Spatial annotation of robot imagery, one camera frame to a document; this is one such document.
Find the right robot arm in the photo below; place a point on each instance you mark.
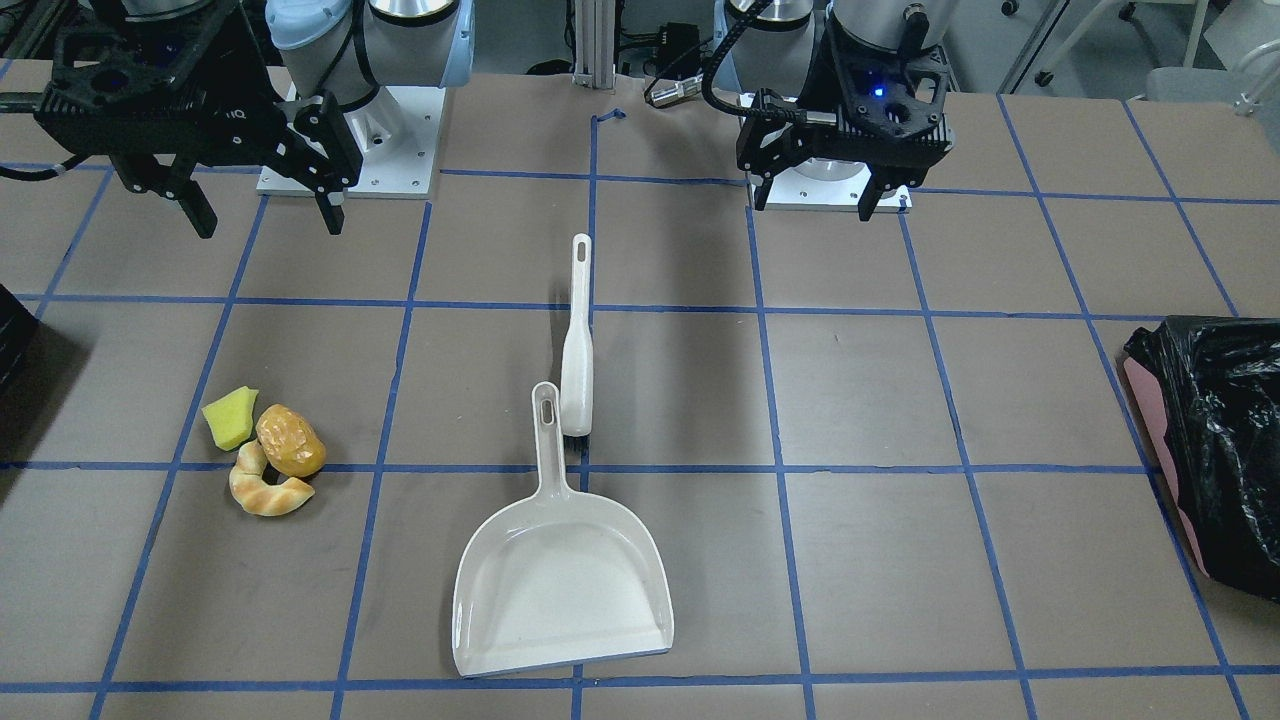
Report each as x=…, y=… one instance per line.
x=348, y=48

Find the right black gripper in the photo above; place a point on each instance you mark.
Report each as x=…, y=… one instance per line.
x=243, y=62

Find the white plastic dustpan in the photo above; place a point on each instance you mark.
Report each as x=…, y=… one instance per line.
x=559, y=578

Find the toy croissant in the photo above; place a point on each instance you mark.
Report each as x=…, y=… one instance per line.
x=249, y=489

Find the black bag lined bin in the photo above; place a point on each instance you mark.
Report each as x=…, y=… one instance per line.
x=1207, y=388

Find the yellow sponge piece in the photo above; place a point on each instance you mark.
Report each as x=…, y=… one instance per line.
x=230, y=418

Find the white hand brush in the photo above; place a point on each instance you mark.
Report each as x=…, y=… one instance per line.
x=576, y=390

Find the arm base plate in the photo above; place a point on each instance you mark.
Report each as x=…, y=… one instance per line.
x=398, y=134
x=818, y=185

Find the round brown bread roll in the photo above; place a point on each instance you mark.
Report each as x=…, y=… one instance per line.
x=290, y=442

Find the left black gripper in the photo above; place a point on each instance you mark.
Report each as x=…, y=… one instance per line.
x=832, y=78

